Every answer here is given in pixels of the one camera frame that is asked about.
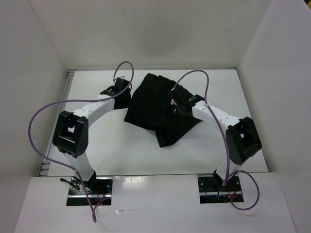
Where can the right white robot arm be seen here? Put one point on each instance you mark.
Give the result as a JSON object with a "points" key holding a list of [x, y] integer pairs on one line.
{"points": [[240, 135]]}

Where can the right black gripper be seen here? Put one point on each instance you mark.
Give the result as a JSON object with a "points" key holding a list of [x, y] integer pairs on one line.
{"points": [[181, 120]]}

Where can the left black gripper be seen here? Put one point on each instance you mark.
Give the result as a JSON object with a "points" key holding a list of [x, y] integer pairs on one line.
{"points": [[127, 103]]}

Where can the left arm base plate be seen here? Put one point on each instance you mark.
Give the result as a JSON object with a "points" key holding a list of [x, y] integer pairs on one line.
{"points": [[101, 193]]}

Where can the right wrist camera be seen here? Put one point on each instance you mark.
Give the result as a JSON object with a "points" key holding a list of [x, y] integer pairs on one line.
{"points": [[180, 94]]}

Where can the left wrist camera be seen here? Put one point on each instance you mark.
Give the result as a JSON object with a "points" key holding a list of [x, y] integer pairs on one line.
{"points": [[120, 85]]}

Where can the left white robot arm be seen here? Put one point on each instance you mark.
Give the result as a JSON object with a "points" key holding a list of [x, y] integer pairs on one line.
{"points": [[72, 128]]}

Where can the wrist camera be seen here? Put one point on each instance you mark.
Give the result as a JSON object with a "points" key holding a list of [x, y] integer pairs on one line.
{"points": [[180, 94], [120, 85]]}

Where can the black pleated skirt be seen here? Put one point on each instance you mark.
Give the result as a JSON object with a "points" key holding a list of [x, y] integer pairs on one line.
{"points": [[150, 109]]}

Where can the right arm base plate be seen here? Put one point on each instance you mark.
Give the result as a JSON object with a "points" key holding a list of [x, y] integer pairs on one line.
{"points": [[210, 193]]}

